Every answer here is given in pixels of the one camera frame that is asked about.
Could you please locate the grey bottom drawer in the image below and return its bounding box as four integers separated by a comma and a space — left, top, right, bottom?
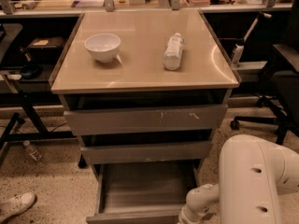
86, 161, 197, 224

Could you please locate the grey drawer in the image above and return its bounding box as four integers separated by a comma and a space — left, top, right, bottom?
81, 141, 212, 164
64, 105, 227, 135
86, 161, 197, 224

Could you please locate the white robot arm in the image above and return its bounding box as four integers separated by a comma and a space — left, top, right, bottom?
178, 134, 299, 224

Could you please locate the grey drawer cabinet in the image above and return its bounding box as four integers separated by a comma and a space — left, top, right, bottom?
48, 8, 242, 173

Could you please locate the grey top drawer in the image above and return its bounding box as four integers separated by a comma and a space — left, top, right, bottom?
64, 105, 227, 135

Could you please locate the grey middle drawer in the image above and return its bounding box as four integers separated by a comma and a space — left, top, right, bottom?
81, 141, 212, 164

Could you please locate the white plastic bottle lying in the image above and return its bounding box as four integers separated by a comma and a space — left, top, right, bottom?
163, 33, 183, 71

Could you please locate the white bowl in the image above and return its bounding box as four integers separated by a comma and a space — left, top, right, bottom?
84, 34, 121, 63

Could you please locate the black box with label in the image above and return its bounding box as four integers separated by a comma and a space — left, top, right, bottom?
27, 36, 64, 57

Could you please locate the black round device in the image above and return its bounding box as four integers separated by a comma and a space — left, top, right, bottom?
20, 47, 42, 79

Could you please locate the water bottle on floor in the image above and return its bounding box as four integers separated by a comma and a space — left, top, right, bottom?
23, 140, 43, 161

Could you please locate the black office chair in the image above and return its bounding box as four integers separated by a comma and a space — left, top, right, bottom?
230, 0, 299, 145

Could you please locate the white sneaker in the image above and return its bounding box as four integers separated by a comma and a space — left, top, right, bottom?
0, 192, 36, 224

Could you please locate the black desk frame left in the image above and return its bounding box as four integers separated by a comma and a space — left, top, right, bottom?
0, 22, 76, 167

